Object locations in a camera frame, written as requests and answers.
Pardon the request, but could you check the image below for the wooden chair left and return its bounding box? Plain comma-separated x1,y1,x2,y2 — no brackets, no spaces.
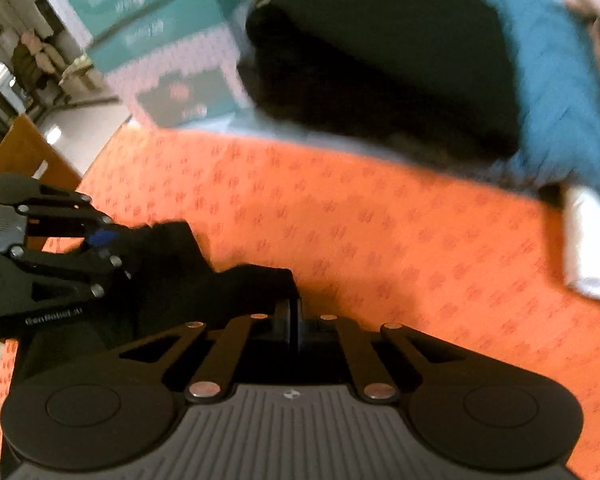
0,115,91,254

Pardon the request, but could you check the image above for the orange flower-pattern table mat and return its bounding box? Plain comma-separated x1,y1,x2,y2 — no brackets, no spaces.
0,123,600,480

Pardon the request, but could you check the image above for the black folded clothes pile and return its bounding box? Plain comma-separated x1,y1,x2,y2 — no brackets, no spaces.
246,0,520,160

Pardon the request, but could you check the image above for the lower teal pink carton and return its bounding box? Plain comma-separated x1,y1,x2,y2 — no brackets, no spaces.
88,0,252,128

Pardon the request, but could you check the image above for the white quilted jacket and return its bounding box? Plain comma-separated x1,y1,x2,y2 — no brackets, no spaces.
562,185,600,301

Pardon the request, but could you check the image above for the teal knitted sweater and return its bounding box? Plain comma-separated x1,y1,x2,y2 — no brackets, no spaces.
482,0,600,194

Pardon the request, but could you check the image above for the black sweater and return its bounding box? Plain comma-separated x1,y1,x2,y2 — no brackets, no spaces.
14,219,301,391

